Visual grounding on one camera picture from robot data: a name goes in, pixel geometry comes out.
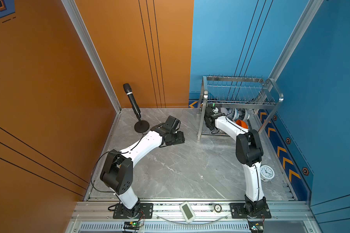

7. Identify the white red patterned bowl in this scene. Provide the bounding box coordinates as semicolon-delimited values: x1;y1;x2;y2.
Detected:
220;107;228;115

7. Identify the orange bowl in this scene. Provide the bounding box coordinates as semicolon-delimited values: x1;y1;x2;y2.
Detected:
236;120;249;129

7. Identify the dark flower-shaped bowl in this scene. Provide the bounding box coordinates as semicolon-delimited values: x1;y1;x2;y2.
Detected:
242;109;250;121

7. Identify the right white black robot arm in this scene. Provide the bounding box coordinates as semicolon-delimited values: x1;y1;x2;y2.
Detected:
204;107;272;219

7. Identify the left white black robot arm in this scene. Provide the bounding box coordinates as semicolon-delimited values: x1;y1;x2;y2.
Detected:
100;116;185;218

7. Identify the steel two-tier dish rack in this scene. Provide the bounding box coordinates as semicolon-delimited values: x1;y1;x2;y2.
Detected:
197;76;284;140

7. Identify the black microphone on stand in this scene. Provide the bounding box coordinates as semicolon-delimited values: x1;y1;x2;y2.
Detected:
123;83;150;133

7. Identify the white digital timer display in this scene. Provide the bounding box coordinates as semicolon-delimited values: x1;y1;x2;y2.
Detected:
179;202;195;223

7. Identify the white analog alarm clock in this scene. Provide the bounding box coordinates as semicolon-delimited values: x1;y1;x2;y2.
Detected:
260;165;275;182

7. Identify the small round gauge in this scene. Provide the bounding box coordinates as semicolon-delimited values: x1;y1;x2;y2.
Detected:
213;204;222;213

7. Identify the left circuit board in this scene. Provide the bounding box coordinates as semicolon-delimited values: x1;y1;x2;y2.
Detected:
122;221;144;233

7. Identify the circuit board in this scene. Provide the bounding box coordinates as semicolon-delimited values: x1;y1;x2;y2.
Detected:
248;221;264;233
122;221;144;233

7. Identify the right circuit board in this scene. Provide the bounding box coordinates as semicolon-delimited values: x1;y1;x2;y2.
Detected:
248;221;264;233

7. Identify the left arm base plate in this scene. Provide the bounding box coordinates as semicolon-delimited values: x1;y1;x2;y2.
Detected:
113;203;153;219

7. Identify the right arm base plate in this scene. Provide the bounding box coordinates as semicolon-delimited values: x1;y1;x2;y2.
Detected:
229;203;272;219

